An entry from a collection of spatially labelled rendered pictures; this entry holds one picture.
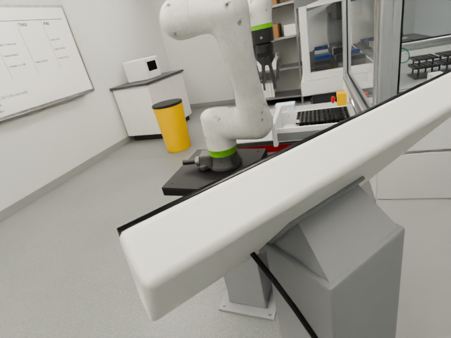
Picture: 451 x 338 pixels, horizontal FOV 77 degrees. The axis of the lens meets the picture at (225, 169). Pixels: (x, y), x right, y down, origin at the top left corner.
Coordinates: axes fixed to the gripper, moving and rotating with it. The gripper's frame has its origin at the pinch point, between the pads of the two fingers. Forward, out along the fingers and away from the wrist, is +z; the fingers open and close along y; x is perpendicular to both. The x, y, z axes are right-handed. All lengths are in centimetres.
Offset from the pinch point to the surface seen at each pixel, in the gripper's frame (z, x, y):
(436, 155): 10, 58, -48
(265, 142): 28.5, -6.5, 7.3
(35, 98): -4, -131, 294
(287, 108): 25, -55, -1
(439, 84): -16, 91, -36
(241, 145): 28.8, -6.5, 20.4
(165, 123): 60, -187, 169
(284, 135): 17.2, 16.3, -6.2
